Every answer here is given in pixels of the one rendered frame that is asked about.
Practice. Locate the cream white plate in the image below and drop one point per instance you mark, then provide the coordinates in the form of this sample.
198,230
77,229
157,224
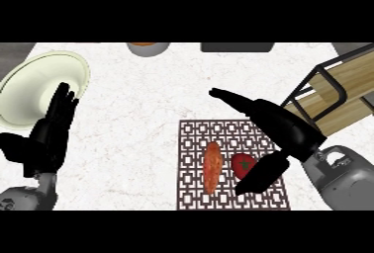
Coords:
34,89

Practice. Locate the wooden tiered shelf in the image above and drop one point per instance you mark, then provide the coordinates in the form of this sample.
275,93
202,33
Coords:
335,89

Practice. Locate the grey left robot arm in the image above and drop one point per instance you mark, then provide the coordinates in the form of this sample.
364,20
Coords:
31,194

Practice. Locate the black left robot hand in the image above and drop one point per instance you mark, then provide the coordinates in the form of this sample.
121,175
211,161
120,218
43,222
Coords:
50,131

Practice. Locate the dark grey flat block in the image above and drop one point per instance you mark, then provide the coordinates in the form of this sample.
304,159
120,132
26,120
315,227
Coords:
236,47

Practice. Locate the grey bowl with orange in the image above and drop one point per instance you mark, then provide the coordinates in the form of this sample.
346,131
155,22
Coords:
148,49

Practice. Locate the brown lattice placemat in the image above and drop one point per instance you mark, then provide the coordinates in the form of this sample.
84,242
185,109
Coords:
194,138

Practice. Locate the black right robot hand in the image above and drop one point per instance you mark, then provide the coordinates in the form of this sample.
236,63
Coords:
279,128

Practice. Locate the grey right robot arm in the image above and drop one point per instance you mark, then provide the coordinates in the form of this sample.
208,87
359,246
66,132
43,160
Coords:
343,178

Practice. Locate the orange sweet potato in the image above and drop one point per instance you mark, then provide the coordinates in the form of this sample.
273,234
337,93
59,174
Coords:
211,166

